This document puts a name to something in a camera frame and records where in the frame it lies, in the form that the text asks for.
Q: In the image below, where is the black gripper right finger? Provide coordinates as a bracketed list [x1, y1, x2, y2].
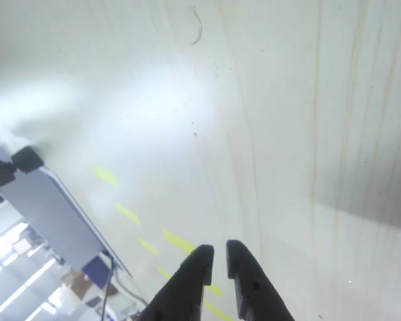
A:
[225, 239, 295, 321]

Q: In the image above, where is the black clamp block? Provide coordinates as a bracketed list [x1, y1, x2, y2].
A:
[11, 145, 45, 174]

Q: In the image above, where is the blue square piece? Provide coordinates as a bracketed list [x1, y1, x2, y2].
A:
[81, 255, 114, 289]

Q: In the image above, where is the thin black cable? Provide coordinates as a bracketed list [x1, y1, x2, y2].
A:
[102, 252, 116, 305]

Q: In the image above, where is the grey flat panel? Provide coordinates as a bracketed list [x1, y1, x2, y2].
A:
[0, 166, 105, 269]

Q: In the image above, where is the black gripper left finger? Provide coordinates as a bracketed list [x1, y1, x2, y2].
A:
[143, 243, 215, 321]

